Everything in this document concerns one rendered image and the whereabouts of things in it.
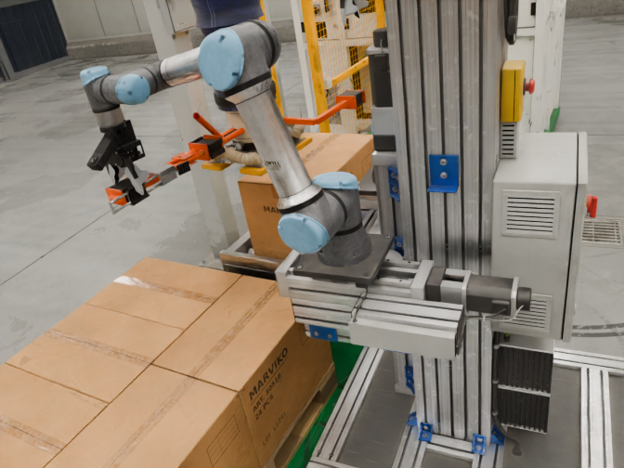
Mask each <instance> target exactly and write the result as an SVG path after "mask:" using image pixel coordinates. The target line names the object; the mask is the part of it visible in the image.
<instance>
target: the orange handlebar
mask: <svg viewBox="0 0 624 468"><path fill-rule="evenodd" d="M346 106H348V101H347V100H343V101H341V102H340V103H338V104H336V105H335V106H333V107H332V108H330V109H329V110H326V111H325V112H323V113H322V114H320V115H319V116H318V117H316V118H297V117H283V119H284V121H285V123H286V124H303V125H315V124H321V123H322V122H324V121H325V120H327V119H328V118H330V117H331V116H333V114H335V113H336V112H338V111H340V110H342V109H343V108H345V107H346ZM234 129H235V128H234V127H232V128H230V129H228V130H227V131H225V132H223V133H222V134H221V135H222V136H224V135H225V134H227V133H229V132H231V131H233V130H234ZM244 132H245V130H244V129H243V128H240V129H238V130H236V131H234V132H233V133H231V134H229V135H227V136H225V137H223V138H222V139H223V143H224V144H226V143H228V142H229V141H230V140H232V139H234V138H236V137H238V136H240V135H242V134H243V133H244ZM204 155H205V152H204V150H203V149H201V150H200V151H198V152H197V151H196V150H195V149H191V150H190V151H188V152H186V153H185V152H181V153H179V154H177V155H176V156H175V157H173V158H172V159H173V160H172V161H170V162H168V163H166V164H172V165H174V166H175V169H176V166H177V165H178V164H180V163H183V162H185V161H188V162H189V165H190V166H191V165H192V164H194V163H196V162H197V161H196V160H198V159H200V158H201V157H202V156H204ZM176 170H177V169H176ZM159 181H160V178H159V177H158V176H157V177H156V178H154V179H152V180H151V181H150V182H148V183H147V184H145V187H146V189H147V188H148V187H150V186H152V185H154V184H155V183H157V182H159ZM119 196H120V195H114V194H111V195H110V196H109V198H110V201H113V200H114V199H116V198H118V197H119Z"/></svg>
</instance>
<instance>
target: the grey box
mask: <svg viewBox="0 0 624 468"><path fill-rule="evenodd" d="M159 4H160V8H161V12H162V17H163V21H164V25H165V28H166V31H167V34H176V33H181V32H183V31H186V30H189V29H192V28H195V24H196V18H195V14H194V10H193V7H192V5H191V3H190V1H189V0H159Z"/></svg>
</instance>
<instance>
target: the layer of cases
mask: <svg viewBox="0 0 624 468"><path fill-rule="evenodd" d="M332 363H333V360H332V351H331V345H330V341H327V340H321V339H316V338H311V337H310V336H306V332H305V327H304V323H298V322H295V319H294V315H293V307H292V302H291V298H288V297H280V291H279V287H278V283H277V282H276V281H274V280H269V279H260V278H255V277H250V276H245V275H243V276H242V275H240V274H235V273H230V272H225V271H220V270H215V269H210V268H205V267H200V266H191V265H186V264H181V263H176V262H171V261H166V260H161V259H156V258H151V257H145V258H144V259H143V260H141V261H140V262H139V263H137V264H136V265H134V266H133V267H131V268H130V269H129V270H127V271H126V272H125V273H123V274H122V276H120V277H119V278H118V279H116V280H115V281H113V282H112V283H111V284H109V285H108V286H107V287H105V288H104V289H103V290H101V291H100V292H98V293H97V294H96V295H94V296H93V297H92V298H90V299H89V300H88V301H86V302H85V304H82V305H81V306H79V307H78V308H77V309H75V310H74V311H73V312H71V313H70V315H68V316H67V317H66V318H64V319H63V320H61V321H60V322H59V323H57V324H56V325H54V326H53V327H52V328H50V329H49V330H48V331H46V332H45V333H43V334H42V335H41V336H39V337H38V338H37V339H35V340H34V341H33V342H31V343H30V344H28V345H27V346H26V347H24V348H23V349H22V350H20V351H19V352H18V353H17V354H16V355H15V356H13V357H12V358H10V359H9V360H8V361H6V364H5V363H4V364H2V365H1V366H0V468H264V466H265V465H266V463H267V461H268V460H269V458H270V457H271V455H272V454H273V452H274V451H275V449H276V448H277V446H278V444H279V443H280V441H281V439H282V438H283V437H284V436H285V434H286V433H287V431H288V430H289V428H290V427H291V425H292V424H293V422H294V420H295V419H296V417H297V416H298V414H299V413H300V411H301V410H302V408H303V407H304V405H305V404H306V402H307V400H308V399H309V398H310V396H311V395H312V393H313V392H314V390H315V389H316V387H317V386H318V384H319V382H320V381H321V379H322V378H323V376H324V375H325V373H326V372H327V370H328V369H329V367H330V366H331V364H332Z"/></svg>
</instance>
